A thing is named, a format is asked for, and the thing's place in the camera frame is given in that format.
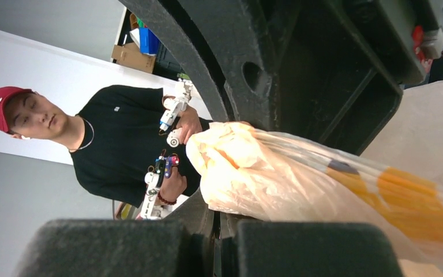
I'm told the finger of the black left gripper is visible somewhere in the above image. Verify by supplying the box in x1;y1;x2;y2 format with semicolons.
123;1;403;155

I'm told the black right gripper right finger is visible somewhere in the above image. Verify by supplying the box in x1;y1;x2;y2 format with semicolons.
220;214;404;277

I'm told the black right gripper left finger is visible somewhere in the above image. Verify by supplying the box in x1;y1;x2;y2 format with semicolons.
15;192;215;276

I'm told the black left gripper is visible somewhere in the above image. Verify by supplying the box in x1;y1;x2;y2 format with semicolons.
343;0;443;84

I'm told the banana print plastic bag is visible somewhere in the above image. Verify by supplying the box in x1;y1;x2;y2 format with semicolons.
186;122;443;263

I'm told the beige canvas tote bag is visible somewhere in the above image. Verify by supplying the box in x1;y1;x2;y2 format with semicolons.
362;81;443;186

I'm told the man in black shirt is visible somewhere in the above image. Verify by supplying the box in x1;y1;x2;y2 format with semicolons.
3;84;213;209

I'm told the blue box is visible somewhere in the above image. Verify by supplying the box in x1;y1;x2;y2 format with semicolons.
139;27;160;55

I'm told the brown cardboard box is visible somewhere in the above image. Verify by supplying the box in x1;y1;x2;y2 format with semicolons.
111;42;155;74

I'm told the lower white teleoperation handle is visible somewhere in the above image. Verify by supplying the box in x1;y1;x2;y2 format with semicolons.
136;154;179;220

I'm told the white teleoperation handle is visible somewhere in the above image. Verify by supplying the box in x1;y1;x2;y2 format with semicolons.
159;78;194;148
136;154;179;220

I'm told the upper white teleoperation handle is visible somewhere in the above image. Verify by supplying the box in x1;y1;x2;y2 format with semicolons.
159;78;194;148

